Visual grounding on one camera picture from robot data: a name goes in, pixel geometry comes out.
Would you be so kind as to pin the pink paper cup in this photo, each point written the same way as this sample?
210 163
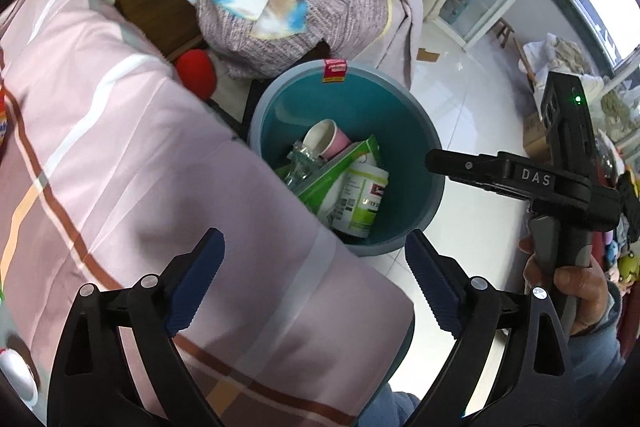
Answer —
335 139

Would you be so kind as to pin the pink plaid bedsheet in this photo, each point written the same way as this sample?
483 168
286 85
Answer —
125 157

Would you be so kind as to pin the white round object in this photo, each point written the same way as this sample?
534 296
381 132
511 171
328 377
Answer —
17 377

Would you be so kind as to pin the pile of beige cloths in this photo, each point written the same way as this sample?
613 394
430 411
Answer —
565 57

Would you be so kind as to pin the person's blue trouser leg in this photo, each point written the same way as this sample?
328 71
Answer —
390 409

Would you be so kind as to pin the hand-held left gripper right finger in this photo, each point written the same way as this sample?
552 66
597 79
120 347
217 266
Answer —
435 287

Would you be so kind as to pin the grey printed blanket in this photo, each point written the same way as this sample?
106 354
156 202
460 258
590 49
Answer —
340 7

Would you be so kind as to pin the brown cardboard piece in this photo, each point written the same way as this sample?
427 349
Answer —
428 55

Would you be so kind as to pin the person's right forearm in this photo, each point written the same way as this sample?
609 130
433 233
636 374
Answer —
597 362

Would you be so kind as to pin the red round plush object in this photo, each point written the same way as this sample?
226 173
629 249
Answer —
197 74

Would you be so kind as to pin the small wooden stool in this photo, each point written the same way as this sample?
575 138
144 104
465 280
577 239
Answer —
504 34

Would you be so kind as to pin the person's right hand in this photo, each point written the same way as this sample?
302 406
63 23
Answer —
580 297

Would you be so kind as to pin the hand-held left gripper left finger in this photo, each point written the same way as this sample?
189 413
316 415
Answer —
200 277

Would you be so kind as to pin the colourful plush toys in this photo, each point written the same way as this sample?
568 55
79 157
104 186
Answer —
627 227

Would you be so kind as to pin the clear plastic bottle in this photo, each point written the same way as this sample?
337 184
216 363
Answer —
302 162

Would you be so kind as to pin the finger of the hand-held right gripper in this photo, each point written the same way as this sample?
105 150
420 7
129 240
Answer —
465 167

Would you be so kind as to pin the small cardboard box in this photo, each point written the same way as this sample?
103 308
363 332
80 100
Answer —
534 137

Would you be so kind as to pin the teal plastic bin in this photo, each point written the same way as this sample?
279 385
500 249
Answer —
380 107

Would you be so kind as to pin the white bottle with green label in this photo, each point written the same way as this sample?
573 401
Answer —
360 207

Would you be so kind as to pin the green carton box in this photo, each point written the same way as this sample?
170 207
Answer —
320 187

